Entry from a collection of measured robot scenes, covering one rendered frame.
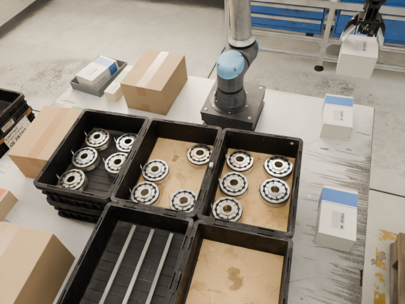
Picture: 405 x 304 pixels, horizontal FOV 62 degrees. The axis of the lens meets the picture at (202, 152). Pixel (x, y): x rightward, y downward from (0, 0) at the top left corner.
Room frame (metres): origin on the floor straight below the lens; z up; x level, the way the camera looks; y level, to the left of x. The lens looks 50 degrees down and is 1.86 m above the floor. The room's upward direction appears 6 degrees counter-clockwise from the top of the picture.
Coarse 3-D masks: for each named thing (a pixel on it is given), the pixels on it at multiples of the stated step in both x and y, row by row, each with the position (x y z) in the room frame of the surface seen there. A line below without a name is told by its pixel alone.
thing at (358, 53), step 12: (348, 36) 1.09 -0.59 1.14; (360, 36) 1.09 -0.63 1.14; (348, 48) 1.02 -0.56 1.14; (360, 48) 1.01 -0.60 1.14; (372, 48) 1.00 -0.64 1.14; (348, 60) 0.98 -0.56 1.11; (360, 60) 0.97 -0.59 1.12; (372, 60) 0.95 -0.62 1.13; (336, 72) 0.99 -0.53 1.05; (348, 72) 0.98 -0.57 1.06; (360, 72) 0.96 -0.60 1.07
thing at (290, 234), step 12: (240, 132) 0.86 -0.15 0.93; (252, 132) 0.86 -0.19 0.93; (300, 144) 0.77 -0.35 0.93; (216, 156) 0.76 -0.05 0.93; (300, 156) 0.72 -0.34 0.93; (300, 168) 0.67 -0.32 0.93; (204, 192) 0.61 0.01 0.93; (204, 204) 0.57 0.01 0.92; (204, 216) 0.53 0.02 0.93; (252, 228) 0.47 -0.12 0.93; (264, 228) 0.46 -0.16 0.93
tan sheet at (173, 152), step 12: (156, 144) 0.94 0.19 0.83; (168, 144) 0.93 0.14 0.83; (180, 144) 0.93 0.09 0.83; (192, 144) 0.92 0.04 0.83; (156, 156) 0.87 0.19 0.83; (168, 156) 0.87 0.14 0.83; (180, 156) 0.86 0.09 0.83; (180, 168) 0.80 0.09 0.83; (192, 168) 0.79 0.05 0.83; (204, 168) 0.79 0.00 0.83; (168, 180) 0.75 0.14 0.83; (180, 180) 0.74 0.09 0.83; (192, 180) 0.74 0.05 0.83; (168, 192) 0.70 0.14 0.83; (168, 204) 0.64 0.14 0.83
